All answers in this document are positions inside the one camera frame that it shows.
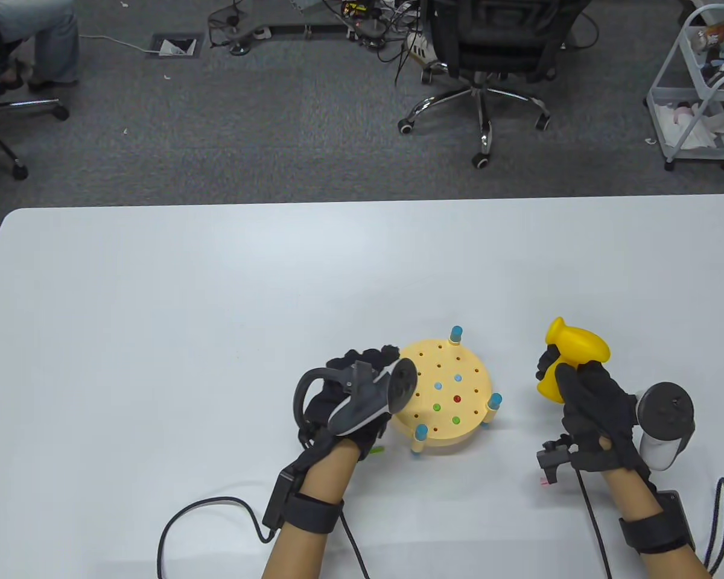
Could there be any tangle of black cables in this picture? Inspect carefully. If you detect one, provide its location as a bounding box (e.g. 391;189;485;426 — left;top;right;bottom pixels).
208;0;438;85

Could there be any black wrist strap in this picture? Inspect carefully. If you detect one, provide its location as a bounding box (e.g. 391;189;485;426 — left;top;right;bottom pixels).
261;472;345;533
618;490;696;554

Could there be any person's left forearm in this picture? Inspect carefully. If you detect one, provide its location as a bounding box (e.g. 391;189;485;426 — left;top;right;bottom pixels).
261;440;369;579

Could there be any white crumpled cloth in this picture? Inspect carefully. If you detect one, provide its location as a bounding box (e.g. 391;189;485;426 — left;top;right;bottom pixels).
655;101;724;150

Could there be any white floor cable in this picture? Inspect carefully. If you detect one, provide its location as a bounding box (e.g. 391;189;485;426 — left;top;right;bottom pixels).
77;34;157;57

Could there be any yellow toy hammer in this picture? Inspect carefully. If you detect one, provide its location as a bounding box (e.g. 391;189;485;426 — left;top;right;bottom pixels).
537;317;612;405

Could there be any black chrome office chair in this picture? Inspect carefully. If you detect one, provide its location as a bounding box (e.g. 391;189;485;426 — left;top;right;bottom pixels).
0;12;70;180

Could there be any yellow round tap bench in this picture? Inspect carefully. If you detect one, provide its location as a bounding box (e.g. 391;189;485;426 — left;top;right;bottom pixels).
392;326;503;457

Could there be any person's right forearm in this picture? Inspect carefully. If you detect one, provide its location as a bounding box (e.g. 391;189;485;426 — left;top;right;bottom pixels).
597;467;716;579

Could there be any grey tracking controller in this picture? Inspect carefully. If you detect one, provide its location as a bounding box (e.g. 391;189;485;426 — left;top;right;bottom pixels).
633;382;696;471
294;357;420;436

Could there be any black mesh office chair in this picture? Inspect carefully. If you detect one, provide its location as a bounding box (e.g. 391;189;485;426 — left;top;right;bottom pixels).
398;0;593;169

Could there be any floor outlet box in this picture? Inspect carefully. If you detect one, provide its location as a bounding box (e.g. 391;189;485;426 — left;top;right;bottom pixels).
150;33;205;59

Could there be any person's right hand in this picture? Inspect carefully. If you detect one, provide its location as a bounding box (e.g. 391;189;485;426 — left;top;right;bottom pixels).
536;346;655;483

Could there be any person's left hand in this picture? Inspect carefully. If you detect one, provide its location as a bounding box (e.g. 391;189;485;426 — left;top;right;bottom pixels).
294;345;402;470

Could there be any white wire cart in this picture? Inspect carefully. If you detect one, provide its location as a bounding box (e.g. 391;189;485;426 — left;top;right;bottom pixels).
644;5;724;171

